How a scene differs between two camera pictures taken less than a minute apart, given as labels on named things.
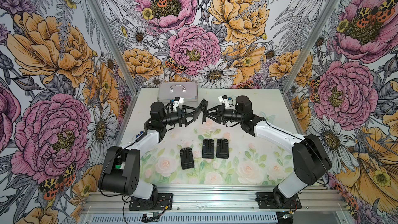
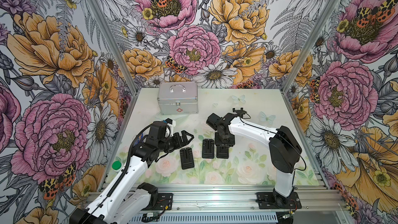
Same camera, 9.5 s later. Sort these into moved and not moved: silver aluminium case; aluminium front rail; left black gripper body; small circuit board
Moved: left black gripper body
Not moved: silver aluminium case; small circuit board; aluminium front rail
